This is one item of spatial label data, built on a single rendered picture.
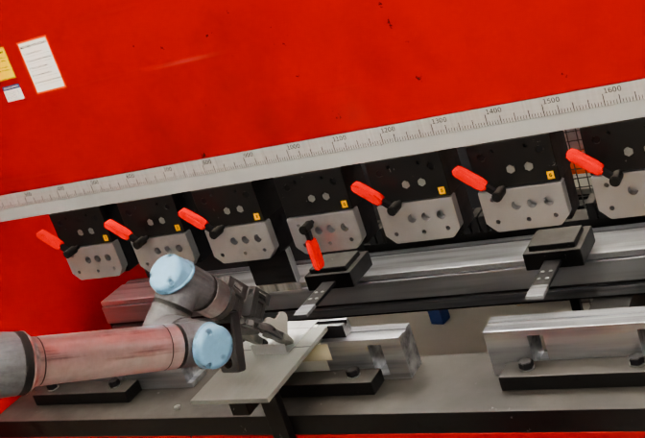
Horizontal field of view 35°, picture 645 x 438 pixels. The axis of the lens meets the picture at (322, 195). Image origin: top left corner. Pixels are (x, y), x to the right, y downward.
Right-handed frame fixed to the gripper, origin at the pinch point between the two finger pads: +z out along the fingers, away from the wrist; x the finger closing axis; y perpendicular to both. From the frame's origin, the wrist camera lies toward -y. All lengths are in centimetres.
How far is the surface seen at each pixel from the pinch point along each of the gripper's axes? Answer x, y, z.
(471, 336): 56, 67, 190
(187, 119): 5.5, 35.0, -33.1
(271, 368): -3.6, -6.4, -4.5
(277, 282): 0.9, 12.6, -1.9
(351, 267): -2.5, 23.9, 18.6
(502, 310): 50, 82, 203
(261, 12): -18, 47, -44
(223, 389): 3.1, -12.1, -9.4
